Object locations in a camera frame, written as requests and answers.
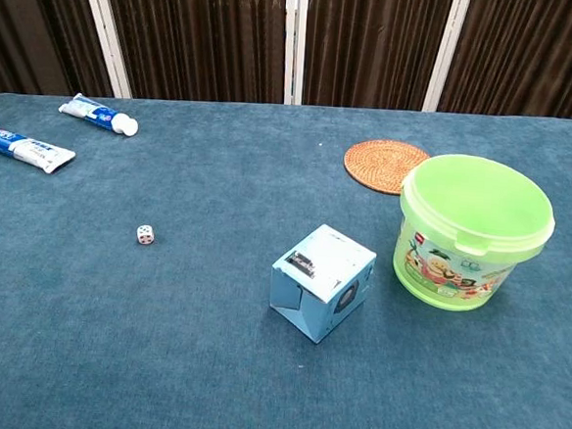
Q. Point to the small white die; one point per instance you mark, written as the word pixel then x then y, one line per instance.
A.
pixel 145 234

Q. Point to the light blue cardboard box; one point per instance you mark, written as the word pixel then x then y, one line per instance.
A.
pixel 318 280

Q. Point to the round woven rattan coaster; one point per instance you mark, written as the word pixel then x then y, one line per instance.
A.
pixel 380 164

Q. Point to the blue tablecloth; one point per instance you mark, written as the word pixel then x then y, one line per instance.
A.
pixel 210 317

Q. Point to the green plastic bucket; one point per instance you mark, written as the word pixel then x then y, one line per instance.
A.
pixel 466 237

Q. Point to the toothpaste tube with white cap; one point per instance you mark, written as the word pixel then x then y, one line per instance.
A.
pixel 97 113

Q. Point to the blue white toothpaste tube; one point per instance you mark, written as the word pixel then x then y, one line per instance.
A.
pixel 23 147

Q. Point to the brown folding screen white frame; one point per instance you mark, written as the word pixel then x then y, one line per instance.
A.
pixel 298 38

